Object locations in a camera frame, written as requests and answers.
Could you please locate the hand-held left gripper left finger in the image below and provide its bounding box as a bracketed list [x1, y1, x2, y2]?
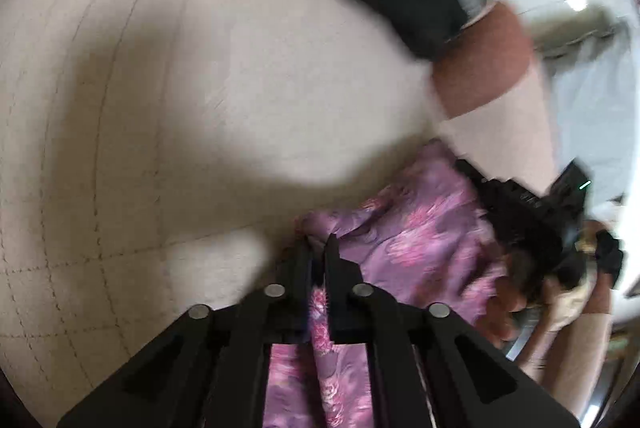
[57, 239, 314, 428]

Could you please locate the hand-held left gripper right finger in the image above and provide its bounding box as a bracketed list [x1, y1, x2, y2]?
[324, 233, 582, 428]

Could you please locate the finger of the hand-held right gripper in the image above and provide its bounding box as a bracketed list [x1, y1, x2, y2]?
[451, 157, 490, 191]

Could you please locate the purple floral garment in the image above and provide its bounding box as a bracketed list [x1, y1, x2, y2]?
[267, 139, 517, 428]

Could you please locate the person's right forearm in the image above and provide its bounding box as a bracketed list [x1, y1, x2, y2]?
[431, 0, 560, 189]

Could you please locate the person's right hand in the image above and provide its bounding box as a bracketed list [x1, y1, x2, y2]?
[475, 257, 531, 350]

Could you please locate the olive grey cloth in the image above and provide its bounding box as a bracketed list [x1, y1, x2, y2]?
[527, 2, 632, 61]

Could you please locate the cream quilted bed cover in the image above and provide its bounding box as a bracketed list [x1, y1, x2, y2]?
[0, 0, 501, 428]

